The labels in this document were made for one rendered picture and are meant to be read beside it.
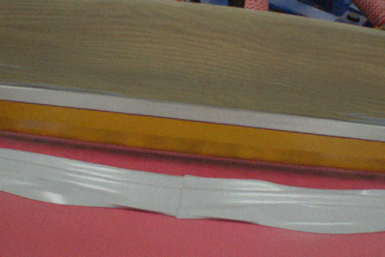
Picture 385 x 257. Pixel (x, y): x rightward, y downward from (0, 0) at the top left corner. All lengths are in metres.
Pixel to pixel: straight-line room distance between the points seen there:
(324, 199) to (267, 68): 0.10
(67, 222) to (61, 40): 0.16
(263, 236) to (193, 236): 0.03
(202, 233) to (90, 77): 0.15
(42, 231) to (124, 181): 0.06
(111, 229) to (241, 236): 0.05
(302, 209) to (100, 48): 0.17
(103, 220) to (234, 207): 0.06
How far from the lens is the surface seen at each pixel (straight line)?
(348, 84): 0.31
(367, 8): 0.87
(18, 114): 0.34
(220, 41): 0.30
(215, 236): 0.19
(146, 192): 0.22
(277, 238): 0.20
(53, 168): 0.24
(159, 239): 0.18
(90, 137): 0.32
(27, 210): 0.20
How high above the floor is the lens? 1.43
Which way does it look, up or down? 40 degrees down
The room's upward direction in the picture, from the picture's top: 5 degrees clockwise
